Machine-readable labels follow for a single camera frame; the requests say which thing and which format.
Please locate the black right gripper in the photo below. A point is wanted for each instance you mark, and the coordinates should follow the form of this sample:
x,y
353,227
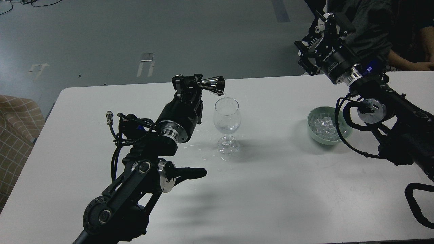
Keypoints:
x,y
329,52

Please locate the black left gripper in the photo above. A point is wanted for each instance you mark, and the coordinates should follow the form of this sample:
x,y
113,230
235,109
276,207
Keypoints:
x,y
180,116

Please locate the steel cocktail jigger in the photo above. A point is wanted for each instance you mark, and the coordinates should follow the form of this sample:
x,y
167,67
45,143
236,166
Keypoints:
x,y
215,85

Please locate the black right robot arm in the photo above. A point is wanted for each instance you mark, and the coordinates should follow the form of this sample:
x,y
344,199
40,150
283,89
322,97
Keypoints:
x,y
403,130

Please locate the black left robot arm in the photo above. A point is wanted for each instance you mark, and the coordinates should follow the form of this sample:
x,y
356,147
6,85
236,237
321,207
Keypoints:
x,y
139,172

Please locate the clear wine glass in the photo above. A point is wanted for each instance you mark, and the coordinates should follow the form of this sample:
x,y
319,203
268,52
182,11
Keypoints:
x,y
227,120

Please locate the clear ice cubes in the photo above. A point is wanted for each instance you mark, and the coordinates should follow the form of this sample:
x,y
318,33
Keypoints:
x,y
324,128

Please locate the seated person in grey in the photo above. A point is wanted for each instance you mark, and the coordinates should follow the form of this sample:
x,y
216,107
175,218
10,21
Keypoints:
x,y
397,33

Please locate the green bowl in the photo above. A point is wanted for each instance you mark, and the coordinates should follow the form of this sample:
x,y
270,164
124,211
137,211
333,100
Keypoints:
x,y
340,124

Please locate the beige checked cloth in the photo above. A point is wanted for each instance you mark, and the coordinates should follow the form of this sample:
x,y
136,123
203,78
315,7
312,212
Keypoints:
x,y
21,122

